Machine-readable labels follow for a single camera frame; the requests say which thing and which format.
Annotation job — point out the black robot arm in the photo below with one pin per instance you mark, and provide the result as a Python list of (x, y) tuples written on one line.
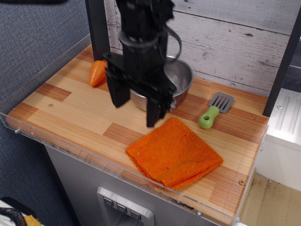
[(144, 20)]

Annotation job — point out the stainless steel bowl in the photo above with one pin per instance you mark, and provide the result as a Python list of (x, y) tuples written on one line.
[(181, 75)]

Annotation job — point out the clear acrylic table guard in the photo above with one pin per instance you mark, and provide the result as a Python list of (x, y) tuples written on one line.
[(66, 113)]

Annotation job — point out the dark left frame post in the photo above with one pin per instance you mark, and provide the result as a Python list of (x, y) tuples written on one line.
[(98, 28)]

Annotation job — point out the orange towel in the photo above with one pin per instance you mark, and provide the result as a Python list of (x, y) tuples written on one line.
[(173, 155)]

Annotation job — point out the silver dispenser button panel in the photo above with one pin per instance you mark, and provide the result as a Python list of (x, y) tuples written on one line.
[(120, 211)]

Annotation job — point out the grey toy fridge cabinet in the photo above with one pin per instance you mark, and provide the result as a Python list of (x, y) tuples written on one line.
[(81, 178)]

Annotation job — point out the orange toy carrot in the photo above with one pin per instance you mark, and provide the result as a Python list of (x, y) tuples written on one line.
[(97, 72)]

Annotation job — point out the green handled grey spatula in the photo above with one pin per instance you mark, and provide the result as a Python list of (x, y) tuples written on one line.
[(220, 103)]

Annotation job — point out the white toy sink unit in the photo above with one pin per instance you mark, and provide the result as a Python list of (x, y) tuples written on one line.
[(279, 157)]

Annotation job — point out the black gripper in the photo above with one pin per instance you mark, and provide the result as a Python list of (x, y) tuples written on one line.
[(141, 68)]

